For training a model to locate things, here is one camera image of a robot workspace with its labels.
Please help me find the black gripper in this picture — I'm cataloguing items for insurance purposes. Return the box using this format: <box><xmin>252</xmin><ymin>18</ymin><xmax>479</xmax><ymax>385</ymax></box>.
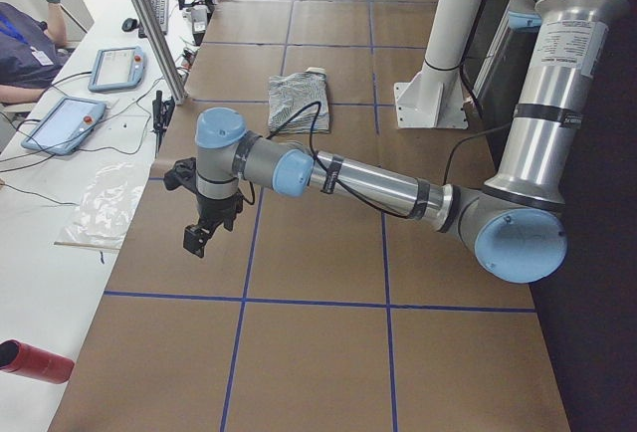
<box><xmin>163</xmin><ymin>157</ymin><xmax>245</xmax><ymax>258</ymax></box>

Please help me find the blue white striped polo shirt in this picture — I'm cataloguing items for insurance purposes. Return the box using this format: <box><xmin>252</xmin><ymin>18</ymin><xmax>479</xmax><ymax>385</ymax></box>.
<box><xmin>267</xmin><ymin>67</ymin><xmax>330</xmax><ymax>133</ymax></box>

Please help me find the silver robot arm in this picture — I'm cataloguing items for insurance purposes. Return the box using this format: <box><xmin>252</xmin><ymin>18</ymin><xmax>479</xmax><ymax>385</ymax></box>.
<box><xmin>163</xmin><ymin>0</ymin><xmax>635</xmax><ymax>284</ymax></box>

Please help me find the clear plastic bag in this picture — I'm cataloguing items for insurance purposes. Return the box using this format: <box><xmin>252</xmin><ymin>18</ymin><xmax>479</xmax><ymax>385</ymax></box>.
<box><xmin>54</xmin><ymin>161</ymin><xmax>150</xmax><ymax>251</ymax></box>

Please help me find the black gripper tool on desk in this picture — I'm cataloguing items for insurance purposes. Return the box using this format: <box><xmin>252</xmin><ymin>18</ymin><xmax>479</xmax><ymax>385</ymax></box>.
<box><xmin>152</xmin><ymin>91</ymin><xmax>175</xmax><ymax>154</ymax></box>

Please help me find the lower teach pendant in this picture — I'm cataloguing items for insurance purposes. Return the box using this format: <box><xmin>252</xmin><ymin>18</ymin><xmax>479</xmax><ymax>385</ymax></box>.
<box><xmin>21</xmin><ymin>97</ymin><xmax>106</xmax><ymax>155</ymax></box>

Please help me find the teach pendant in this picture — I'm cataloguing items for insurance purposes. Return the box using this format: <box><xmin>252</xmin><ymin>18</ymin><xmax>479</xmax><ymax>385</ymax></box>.
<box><xmin>21</xmin><ymin>97</ymin><xmax>106</xmax><ymax>155</ymax></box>
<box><xmin>88</xmin><ymin>46</ymin><xmax>146</xmax><ymax>93</ymax></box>

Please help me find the upper teach pendant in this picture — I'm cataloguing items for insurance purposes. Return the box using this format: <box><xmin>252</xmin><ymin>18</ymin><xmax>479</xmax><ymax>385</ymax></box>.
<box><xmin>88</xmin><ymin>46</ymin><xmax>146</xmax><ymax>93</ymax></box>

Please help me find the red cylinder bottle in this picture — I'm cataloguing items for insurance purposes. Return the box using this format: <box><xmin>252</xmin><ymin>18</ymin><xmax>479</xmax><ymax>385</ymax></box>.
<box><xmin>1</xmin><ymin>339</ymin><xmax>75</xmax><ymax>384</ymax></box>

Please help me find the black computer mouse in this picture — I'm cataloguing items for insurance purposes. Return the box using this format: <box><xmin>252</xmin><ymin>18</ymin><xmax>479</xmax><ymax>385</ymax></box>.
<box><xmin>121</xmin><ymin>18</ymin><xmax>138</xmax><ymax>33</ymax></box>

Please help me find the black keyboard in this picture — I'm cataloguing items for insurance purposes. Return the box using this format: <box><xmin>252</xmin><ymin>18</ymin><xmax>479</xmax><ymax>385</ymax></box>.
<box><xmin>149</xmin><ymin>0</ymin><xmax>170</xmax><ymax>35</ymax></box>

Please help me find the seated person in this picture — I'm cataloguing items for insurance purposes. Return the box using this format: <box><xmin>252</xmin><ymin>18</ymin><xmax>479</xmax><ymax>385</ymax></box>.
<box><xmin>1</xmin><ymin>0</ymin><xmax>68</xmax><ymax>105</ymax></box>

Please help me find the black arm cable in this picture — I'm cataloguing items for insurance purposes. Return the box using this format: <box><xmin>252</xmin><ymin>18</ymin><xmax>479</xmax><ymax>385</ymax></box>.
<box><xmin>241</xmin><ymin>101</ymin><xmax>514</xmax><ymax>219</ymax></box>

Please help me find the aluminium frame post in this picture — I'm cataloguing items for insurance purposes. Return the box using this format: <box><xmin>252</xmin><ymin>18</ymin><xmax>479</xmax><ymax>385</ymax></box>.
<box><xmin>130</xmin><ymin>0</ymin><xmax>187</xmax><ymax>106</ymax></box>

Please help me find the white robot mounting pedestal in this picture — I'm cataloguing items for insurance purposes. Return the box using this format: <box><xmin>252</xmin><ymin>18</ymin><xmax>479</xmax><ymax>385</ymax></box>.
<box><xmin>394</xmin><ymin>0</ymin><xmax>482</xmax><ymax>129</ymax></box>

